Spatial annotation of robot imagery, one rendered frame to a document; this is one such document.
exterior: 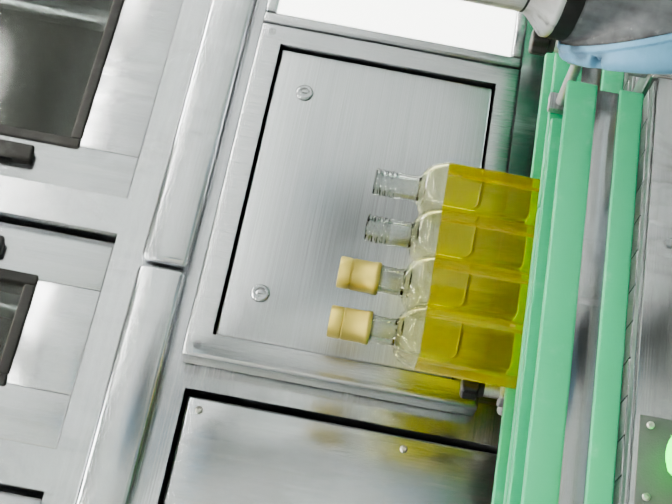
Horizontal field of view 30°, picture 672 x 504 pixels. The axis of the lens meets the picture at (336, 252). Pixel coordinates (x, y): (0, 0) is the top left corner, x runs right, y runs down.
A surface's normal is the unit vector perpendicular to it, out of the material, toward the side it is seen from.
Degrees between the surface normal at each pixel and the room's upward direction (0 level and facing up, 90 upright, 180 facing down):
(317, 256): 90
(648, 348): 90
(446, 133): 90
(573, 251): 90
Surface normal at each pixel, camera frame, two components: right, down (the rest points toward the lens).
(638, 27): -0.32, 0.21
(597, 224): 0.07, -0.43
